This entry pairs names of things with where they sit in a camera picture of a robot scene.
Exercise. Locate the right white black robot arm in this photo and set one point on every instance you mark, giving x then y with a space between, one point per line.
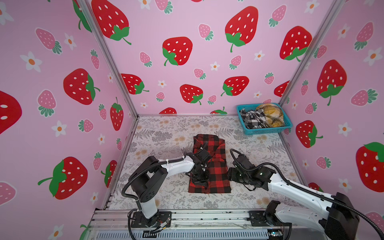
330 214

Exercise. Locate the black white plaid shirt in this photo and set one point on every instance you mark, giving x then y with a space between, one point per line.
254 119

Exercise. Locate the yellow plaid shirt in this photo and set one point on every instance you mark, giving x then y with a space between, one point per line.
274 115

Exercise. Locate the red black plaid shirt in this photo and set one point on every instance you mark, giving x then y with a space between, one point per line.
218 182

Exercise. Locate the aluminium rail frame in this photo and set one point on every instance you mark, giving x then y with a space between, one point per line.
240 224

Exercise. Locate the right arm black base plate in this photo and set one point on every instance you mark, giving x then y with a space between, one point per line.
261 219

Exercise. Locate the teal plastic basket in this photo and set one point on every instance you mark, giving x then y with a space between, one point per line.
268 130

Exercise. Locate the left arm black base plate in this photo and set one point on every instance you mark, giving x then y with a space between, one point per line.
161 218

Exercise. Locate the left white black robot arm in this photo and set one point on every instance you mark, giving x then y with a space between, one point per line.
148 178

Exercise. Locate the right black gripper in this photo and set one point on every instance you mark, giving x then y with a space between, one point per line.
230 172

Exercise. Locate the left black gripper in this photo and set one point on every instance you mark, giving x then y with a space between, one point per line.
204 181

